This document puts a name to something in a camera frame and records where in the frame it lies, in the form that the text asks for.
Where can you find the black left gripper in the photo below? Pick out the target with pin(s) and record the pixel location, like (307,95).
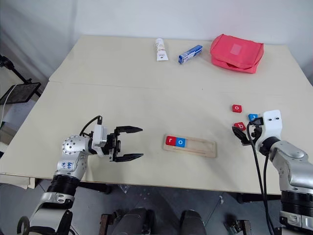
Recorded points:
(113,145)

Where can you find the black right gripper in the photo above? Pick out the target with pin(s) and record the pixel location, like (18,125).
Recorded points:
(254,134)

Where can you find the red letter b block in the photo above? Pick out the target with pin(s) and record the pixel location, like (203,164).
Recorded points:
(240,125)

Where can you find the blue letter t block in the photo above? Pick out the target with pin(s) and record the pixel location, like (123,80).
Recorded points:
(252,116)

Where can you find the red letter o block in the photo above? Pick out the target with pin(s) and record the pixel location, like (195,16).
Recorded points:
(236,108)

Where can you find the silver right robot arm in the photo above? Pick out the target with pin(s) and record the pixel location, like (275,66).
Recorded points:
(288,156)

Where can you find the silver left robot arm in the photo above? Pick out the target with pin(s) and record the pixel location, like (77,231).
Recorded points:
(71,147)

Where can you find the red letter r block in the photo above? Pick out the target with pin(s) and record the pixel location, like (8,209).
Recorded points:
(170,141)

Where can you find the wooden letter tray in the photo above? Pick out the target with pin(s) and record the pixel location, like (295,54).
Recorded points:
(200,148)

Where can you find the blue letter o block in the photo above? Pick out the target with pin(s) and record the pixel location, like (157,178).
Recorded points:
(180,142)

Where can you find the dark rounded shape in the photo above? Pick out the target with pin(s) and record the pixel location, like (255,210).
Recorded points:
(192,222)
(134,221)

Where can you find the pink fabric pouch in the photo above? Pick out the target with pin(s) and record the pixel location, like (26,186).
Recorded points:
(234,52)

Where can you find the blue toothpaste box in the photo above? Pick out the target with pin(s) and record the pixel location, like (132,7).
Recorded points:
(190,54)

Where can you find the white cream tube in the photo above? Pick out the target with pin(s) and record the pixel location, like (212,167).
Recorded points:
(161,50)

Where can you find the cream board piece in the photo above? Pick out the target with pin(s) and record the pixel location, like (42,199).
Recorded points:
(17,181)

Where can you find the black tablet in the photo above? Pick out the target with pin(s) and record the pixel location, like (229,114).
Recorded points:
(20,93)

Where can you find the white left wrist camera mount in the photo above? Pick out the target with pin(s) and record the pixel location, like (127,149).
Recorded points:
(99,137)

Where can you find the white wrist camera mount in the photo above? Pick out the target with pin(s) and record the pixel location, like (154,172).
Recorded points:
(99,137)
(272,126)

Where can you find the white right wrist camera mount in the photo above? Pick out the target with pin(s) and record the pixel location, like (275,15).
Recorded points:
(272,126)

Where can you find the black table frame bar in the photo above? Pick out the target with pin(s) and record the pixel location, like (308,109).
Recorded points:
(256,197)
(97,188)

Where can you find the brown metal bracket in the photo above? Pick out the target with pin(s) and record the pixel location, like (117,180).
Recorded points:
(240,227)
(105,224)

